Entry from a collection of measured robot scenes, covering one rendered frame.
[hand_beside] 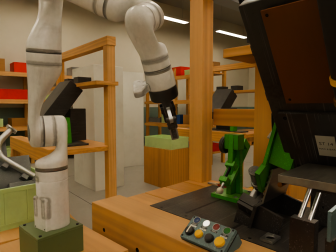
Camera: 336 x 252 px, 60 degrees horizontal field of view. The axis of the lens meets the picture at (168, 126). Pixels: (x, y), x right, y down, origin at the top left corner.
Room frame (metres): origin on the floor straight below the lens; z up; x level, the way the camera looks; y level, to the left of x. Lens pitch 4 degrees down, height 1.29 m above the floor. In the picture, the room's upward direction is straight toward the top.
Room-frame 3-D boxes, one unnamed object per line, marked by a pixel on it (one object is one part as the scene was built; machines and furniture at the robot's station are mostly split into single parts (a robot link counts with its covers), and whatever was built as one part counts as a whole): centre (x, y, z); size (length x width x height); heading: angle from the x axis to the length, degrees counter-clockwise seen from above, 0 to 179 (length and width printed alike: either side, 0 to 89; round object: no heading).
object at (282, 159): (0.89, -0.37, 1.17); 0.13 x 0.12 x 0.20; 45
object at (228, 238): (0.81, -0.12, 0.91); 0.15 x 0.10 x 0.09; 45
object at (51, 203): (0.86, 0.35, 1.02); 0.09 x 0.09 x 0.17; 56
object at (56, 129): (0.86, 0.35, 1.18); 0.09 x 0.09 x 0.17; 29
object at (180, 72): (7.36, -0.31, 1.13); 2.48 x 0.54 x 2.27; 40
